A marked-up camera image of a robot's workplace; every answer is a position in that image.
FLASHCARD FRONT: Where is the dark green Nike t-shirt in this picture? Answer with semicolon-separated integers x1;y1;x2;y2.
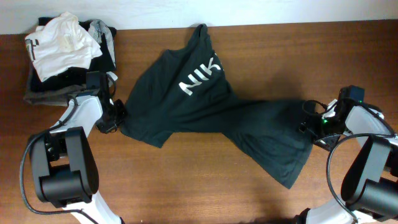
121;24;313;188

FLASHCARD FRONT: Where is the white folded t-shirt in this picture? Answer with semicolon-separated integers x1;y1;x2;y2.
25;12;102;82

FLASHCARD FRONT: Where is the right black cable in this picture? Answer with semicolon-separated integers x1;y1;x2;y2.
302;99;398;224

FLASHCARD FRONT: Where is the black folded garment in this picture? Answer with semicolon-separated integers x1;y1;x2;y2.
28;19;117;92

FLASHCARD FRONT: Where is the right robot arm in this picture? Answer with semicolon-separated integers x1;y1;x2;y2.
292;97;397;223

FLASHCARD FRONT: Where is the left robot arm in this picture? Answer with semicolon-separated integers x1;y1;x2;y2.
19;72;127;223

